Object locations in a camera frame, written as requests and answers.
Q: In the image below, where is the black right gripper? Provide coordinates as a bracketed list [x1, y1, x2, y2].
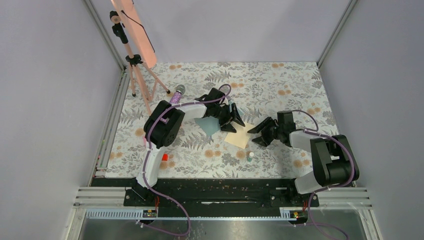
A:
[247, 116, 283, 147]

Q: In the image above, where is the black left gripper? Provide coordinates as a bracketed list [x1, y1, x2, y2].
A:
[212, 103, 245, 134]

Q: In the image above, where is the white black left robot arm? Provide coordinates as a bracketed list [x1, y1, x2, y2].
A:
[135, 87, 246, 206]

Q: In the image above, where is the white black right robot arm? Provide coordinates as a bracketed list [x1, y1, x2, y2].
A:
[248, 110, 360, 206]

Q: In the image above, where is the floral table mat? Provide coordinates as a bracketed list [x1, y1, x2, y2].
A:
[105, 62, 339, 179]

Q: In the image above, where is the small glue stick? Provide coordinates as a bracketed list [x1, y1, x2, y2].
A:
[246, 152, 255, 163]

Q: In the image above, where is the purple glitter microphone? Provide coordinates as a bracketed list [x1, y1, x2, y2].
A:
[169, 84, 186, 105]

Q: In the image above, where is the pink tripod stand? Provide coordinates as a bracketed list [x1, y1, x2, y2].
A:
[109, 11, 171, 115]

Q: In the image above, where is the pink light panel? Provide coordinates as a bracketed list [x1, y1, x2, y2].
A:
[111, 0, 157, 69]

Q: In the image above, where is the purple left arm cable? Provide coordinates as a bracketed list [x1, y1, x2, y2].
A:
[141, 83, 232, 238]

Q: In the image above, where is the white slotted cable duct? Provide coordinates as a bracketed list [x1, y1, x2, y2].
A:
[85, 206, 299, 222]

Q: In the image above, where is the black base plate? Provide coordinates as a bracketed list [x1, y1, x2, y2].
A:
[91, 178, 320, 218]

